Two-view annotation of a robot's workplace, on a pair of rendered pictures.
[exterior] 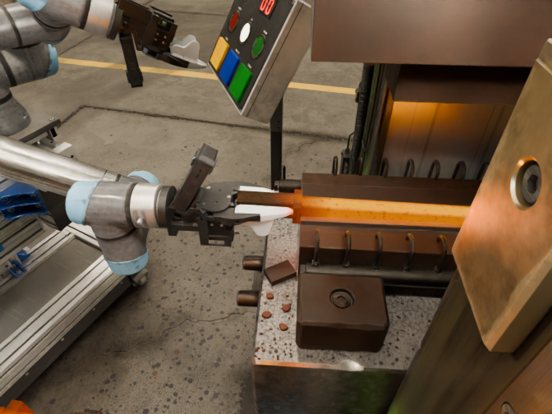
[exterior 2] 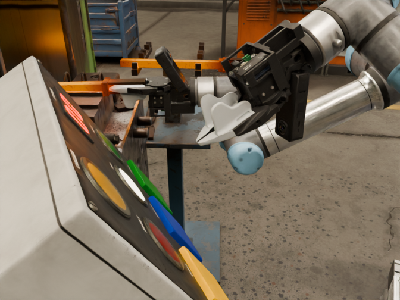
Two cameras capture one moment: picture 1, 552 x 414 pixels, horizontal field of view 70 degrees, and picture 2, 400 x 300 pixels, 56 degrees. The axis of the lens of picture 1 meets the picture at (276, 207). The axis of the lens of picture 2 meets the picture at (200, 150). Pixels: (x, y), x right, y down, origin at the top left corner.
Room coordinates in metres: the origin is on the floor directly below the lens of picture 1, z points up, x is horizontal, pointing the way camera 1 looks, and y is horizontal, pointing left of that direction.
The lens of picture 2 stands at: (1.38, 0.13, 1.33)
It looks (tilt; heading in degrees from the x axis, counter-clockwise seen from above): 29 degrees down; 176
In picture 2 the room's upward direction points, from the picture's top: straight up
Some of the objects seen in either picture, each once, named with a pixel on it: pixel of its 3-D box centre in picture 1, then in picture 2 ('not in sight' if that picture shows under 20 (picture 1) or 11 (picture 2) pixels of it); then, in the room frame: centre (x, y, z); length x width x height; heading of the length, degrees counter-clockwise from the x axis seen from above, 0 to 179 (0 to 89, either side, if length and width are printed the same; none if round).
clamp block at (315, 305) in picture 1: (339, 311); (97, 87); (0.31, -0.09, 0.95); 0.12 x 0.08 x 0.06; 86
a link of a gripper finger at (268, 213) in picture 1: (263, 222); not in sight; (0.46, 0.02, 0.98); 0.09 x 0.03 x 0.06; 83
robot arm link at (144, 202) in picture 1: (152, 207); (203, 91); (0.49, 0.21, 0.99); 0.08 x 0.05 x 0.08; 176
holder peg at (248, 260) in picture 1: (254, 263); (141, 133); (0.47, 0.04, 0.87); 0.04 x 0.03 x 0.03; 86
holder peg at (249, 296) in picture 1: (249, 298); (144, 121); (0.39, 0.05, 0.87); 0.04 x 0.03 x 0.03; 86
